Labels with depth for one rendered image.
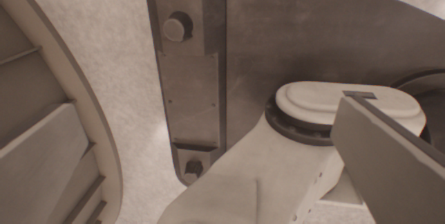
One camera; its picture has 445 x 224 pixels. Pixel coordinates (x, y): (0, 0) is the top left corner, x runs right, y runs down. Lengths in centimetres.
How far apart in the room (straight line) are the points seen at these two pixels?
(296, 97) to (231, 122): 23
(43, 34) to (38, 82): 15
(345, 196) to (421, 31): 31
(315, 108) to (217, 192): 18
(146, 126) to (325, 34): 66
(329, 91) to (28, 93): 80
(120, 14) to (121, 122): 39
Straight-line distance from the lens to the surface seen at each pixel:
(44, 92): 91
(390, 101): 41
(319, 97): 37
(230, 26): 46
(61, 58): 88
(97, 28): 79
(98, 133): 98
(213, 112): 52
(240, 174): 30
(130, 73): 79
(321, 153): 34
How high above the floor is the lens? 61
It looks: 58 degrees down
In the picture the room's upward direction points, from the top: 162 degrees counter-clockwise
